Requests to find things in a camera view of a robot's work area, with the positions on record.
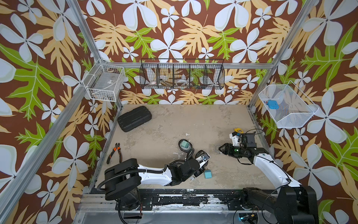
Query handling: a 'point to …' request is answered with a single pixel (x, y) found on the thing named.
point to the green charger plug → (185, 143)
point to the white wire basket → (104, 82)
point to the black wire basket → (179, 73)
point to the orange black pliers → (120, 154)
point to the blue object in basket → (273, 104)
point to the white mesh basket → (287, 106)
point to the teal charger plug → (208, 173)
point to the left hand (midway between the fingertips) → (203, 158)
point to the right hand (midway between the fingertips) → (221, 148)
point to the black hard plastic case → (127, 121)
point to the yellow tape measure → (238, 129)
